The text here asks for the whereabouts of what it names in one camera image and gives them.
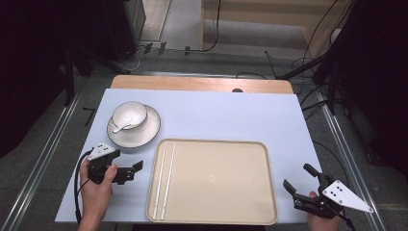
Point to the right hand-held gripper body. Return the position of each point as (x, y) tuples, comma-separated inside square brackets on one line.
[(344, 195)]

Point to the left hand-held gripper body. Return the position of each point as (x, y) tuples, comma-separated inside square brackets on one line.
[(101, 150)]

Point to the white ceramic spoon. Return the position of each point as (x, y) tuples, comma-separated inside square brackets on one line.
[(121, 128)]

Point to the white chopstick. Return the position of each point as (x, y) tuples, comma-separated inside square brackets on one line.
[(168, 179), (159, 183)]

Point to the white plate with dark rim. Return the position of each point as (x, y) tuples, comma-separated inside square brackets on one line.
[(144, 133)]

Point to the white bowl with dark rim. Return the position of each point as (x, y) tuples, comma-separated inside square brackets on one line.
[(131, 112)]

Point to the beige plastic tray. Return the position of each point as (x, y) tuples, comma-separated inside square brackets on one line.
[(221, 192)]

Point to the person's right hand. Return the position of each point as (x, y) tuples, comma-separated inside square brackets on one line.
[(322, 224)]

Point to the person's left hand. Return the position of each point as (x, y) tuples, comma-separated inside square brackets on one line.
[(96, 195)]

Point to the black metal stand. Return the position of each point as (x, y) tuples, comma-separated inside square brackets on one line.
[(69, 86)]

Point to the light blue board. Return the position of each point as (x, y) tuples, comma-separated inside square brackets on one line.
[(224, 115)]

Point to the black stand leg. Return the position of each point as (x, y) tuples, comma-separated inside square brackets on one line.
[(298, 70)]

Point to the dark table grommet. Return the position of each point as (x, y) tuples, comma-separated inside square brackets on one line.
[(237, 90)]

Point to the dark curtain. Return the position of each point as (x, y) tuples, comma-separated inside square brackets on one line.
[(25, 64), (378, 80)]

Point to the thin black rod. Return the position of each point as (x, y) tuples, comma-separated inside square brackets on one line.
[(270, 64)]

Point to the dark cabinet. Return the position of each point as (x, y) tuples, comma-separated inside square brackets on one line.
[(122, 25)]

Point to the wooden shelf unit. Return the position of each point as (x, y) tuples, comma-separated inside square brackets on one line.
[(256, 12)]

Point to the metal floor rail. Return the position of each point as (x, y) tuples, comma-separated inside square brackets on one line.
[(41, 163), (340, 141)]

